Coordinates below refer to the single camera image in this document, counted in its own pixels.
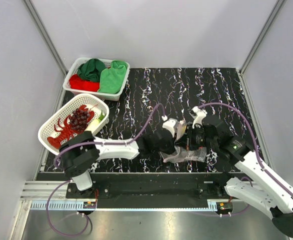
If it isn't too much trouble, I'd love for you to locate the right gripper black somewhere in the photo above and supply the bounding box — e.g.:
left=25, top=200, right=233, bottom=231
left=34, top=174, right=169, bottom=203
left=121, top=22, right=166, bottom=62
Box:
left=175, top=123, right=218, bottom=151

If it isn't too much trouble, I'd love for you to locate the clear zip top bag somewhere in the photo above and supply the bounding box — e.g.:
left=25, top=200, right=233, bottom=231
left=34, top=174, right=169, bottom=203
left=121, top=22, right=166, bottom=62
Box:
left=159, top=120, right=207, bottom=163

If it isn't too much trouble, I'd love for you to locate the white radish toy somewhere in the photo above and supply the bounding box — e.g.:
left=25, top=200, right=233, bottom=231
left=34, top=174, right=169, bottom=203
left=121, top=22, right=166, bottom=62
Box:
left=85, top=111, right=105, bottom=135

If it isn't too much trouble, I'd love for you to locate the purple grape bunch toy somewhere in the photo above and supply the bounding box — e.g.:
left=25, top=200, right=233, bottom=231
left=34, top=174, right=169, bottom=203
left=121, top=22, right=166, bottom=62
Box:
left=69, top=109, right=91, bottom=134

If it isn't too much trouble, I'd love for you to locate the red lobster toy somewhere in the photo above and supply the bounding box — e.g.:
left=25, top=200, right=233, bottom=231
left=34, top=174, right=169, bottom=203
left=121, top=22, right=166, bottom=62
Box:
left=47, top=104, right=95, bottom=149

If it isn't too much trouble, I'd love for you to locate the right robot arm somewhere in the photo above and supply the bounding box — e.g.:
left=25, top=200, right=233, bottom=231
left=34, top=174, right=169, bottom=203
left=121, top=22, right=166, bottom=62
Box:
left=185, top=116, right=293, bottom=238

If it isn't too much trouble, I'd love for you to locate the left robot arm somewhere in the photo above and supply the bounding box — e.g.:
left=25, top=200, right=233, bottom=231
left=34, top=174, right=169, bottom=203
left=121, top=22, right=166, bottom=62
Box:
left=57, top=128, right=176, bottom=198

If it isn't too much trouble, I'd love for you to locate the black marble pattern mat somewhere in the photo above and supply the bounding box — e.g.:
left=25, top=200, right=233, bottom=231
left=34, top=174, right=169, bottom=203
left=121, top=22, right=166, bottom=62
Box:
left=35, top=67, right=277, bottom=181

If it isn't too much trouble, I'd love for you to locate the white perforated empty basket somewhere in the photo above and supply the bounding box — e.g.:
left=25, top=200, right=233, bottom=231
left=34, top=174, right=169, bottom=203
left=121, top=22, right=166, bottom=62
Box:
left=38, top=93, right=110, bottom=155

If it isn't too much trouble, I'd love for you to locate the light green cloth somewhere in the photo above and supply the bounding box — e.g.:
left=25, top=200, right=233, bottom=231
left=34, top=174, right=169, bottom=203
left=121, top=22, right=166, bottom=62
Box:
left=98, top=60, right=128, bottom=94

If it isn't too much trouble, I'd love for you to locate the white basket with cloths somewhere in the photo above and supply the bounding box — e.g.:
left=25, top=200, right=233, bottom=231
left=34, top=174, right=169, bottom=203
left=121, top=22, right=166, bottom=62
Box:
left=63, top=57, right=130, bottom=101

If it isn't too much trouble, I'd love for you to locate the dark green cloth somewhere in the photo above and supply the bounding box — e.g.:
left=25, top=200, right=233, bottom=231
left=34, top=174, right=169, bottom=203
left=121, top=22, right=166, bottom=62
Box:
left=77, top=58, right=106, bottom=83

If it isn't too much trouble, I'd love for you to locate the red cloth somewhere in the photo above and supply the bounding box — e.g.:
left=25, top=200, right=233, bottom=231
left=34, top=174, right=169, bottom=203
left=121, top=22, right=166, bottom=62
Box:
left=69, top=74, right=100, bottom=92

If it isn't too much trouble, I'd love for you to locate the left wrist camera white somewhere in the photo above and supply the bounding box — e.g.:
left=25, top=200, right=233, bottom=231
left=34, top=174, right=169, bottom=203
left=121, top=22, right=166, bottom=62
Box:
left=162, top=118, right=180, bottom=137

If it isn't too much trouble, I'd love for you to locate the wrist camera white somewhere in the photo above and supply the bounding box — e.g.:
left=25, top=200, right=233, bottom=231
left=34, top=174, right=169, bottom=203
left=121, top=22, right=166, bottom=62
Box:
left=162, top=118, right=180, bottom=137
left=190, top=106, right=207, bottom=129

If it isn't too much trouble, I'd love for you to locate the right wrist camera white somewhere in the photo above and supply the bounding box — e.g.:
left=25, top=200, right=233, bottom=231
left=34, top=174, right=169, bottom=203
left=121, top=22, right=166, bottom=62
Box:
left=190, top=106, right=207, bottom=129

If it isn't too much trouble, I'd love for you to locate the white slotted cable duct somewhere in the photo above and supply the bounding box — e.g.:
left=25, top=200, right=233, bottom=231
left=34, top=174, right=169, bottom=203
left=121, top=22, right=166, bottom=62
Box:
left=30, top=200, right=222, bottom=212

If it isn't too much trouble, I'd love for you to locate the aluminium frame rail front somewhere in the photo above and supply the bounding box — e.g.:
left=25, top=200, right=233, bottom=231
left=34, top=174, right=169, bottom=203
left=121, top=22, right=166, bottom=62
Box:
left=20, top=181, right=292, bottom=201

